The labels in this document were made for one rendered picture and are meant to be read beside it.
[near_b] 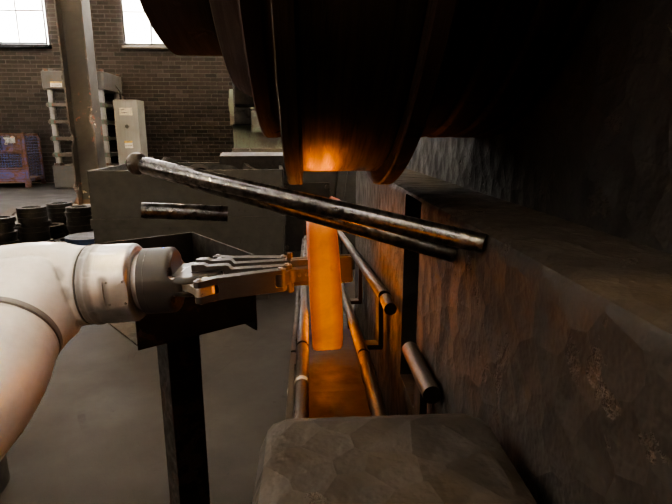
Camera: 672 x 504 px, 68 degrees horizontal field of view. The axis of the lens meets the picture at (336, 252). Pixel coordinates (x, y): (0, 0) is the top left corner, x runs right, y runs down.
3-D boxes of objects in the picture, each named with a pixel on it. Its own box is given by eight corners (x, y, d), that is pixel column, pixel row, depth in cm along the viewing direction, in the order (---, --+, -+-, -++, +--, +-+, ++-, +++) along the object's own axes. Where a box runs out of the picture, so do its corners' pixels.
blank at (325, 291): (331, 213, 66) (306, 215, 65) (338, 218, 50) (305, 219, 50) (337, 329, 67) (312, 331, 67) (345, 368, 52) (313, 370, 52)
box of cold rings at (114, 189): (283, 263, 369) (281, 154, 352) (287, 299, 289) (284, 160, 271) (138, 268, 357) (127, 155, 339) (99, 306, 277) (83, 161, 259)
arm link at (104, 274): (82, 337, 54) (139, 333, 54) (67, 254, 52) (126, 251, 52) (114, 309, 63) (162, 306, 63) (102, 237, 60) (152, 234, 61)
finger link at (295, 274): (276, 267, 57) (274, 274, 54) (320, 264, 57) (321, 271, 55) (277, 280, 58) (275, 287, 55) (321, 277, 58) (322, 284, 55)
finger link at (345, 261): (290, 259, 58) (290, 260, 57) (351, 255, 58) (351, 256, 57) (292, 284, 58) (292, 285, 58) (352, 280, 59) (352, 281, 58)
